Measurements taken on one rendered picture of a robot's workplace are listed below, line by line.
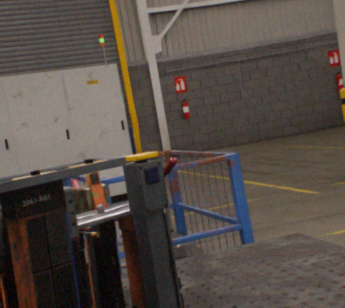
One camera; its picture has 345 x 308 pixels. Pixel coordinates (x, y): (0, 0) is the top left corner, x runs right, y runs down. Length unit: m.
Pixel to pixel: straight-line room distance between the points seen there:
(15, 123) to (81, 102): 0.92
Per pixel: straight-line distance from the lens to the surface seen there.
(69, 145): 9.45
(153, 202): 1.47
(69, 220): 1.55
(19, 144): 9.37
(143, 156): 1.46
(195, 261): 2.38
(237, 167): 3.56
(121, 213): 1.74
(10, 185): 1.29
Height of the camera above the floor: 1.26
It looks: 3 degrees down
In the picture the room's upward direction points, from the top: 9 degrees counter-clockwise
